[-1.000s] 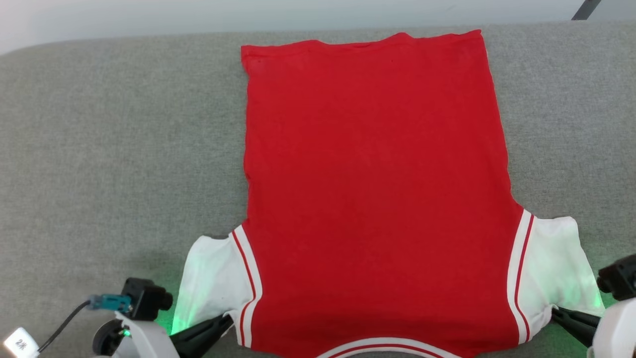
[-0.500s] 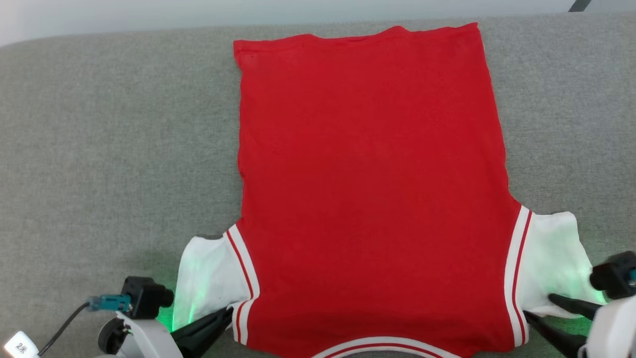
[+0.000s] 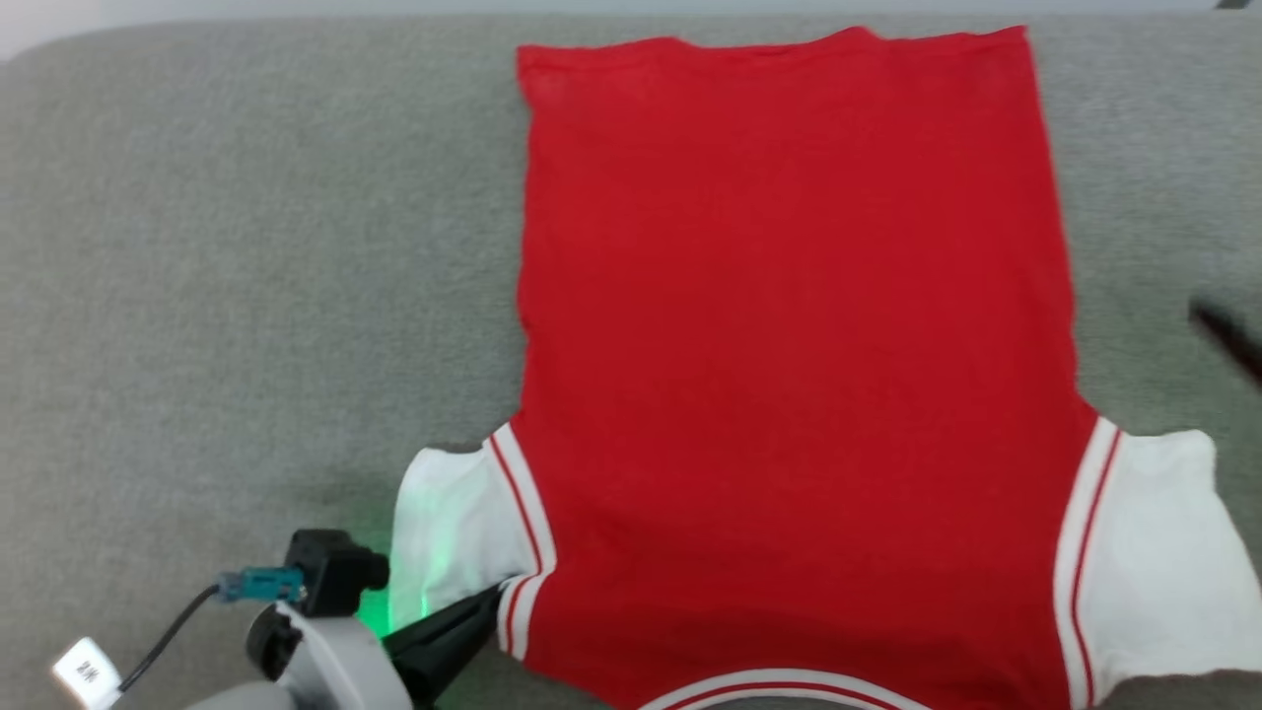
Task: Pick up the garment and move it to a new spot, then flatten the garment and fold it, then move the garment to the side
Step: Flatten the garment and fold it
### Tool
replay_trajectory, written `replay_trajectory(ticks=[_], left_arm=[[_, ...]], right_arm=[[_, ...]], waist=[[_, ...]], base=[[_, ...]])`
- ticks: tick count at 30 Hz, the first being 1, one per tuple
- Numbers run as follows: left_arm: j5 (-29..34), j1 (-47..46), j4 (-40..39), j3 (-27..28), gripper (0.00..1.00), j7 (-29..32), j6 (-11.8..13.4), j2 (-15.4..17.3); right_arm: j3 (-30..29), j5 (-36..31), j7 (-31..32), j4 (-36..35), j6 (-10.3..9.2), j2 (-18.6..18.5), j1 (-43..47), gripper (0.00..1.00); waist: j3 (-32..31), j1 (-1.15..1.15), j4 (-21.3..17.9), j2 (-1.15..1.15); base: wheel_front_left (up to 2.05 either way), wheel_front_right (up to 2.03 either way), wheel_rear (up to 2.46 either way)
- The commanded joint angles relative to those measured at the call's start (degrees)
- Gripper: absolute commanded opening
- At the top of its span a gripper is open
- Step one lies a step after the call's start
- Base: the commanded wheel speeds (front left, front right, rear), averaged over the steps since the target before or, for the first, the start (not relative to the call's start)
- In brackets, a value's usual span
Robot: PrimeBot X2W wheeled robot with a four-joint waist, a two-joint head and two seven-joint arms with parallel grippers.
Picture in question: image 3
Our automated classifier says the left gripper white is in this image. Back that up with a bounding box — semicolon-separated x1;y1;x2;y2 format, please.
246;582;509;710

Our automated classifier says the teal cable connector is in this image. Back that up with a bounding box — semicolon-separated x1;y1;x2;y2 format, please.
217;567;307;604

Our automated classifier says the red white sports shirt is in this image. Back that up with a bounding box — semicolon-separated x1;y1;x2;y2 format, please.
387;26;1262;710

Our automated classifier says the white cable label tag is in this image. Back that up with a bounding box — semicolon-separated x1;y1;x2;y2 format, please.
51;636;125;710

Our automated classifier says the thin black camera cable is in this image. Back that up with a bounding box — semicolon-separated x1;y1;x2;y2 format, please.
116;586;224;693

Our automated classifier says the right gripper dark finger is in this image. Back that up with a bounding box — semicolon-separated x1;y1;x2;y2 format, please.
1188;301;1262;386

